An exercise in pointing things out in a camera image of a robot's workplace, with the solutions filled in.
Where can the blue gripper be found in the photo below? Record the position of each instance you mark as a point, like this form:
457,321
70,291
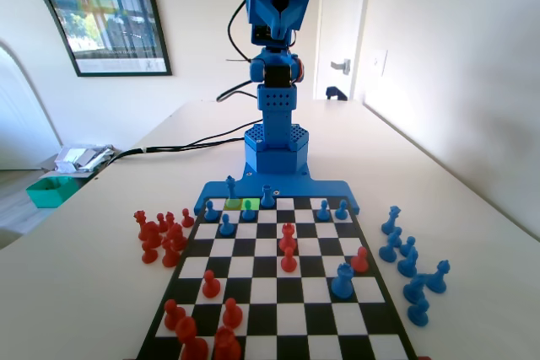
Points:
280,18

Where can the blue chess king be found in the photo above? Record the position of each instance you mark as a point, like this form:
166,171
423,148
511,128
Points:
231,189

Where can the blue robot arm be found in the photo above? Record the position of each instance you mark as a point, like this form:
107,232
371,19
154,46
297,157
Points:
276,141

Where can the blue chess bishop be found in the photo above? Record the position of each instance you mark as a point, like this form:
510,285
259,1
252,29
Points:
390,248
408,265

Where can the blue chess rook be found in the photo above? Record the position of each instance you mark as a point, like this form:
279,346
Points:
342,282

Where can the white door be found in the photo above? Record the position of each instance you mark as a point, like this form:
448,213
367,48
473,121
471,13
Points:
337,18

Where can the blue table clamp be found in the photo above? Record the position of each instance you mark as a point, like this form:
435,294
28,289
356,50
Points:
335,93

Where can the framed map poster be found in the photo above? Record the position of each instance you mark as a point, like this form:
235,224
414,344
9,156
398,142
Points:
118,18

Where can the blue base mounting plate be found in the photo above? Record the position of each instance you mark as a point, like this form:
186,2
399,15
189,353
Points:
295,189

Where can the pile of papers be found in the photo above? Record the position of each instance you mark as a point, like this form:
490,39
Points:
80,157

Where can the white arched panel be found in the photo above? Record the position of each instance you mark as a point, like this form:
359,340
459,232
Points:
25,103

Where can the black white chessboard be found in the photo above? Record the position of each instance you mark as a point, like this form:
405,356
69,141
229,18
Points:
270,292

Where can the green plastic box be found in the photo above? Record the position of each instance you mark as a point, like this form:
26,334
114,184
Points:
50,193

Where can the small red object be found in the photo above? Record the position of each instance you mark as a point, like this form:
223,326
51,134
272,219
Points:
423,357

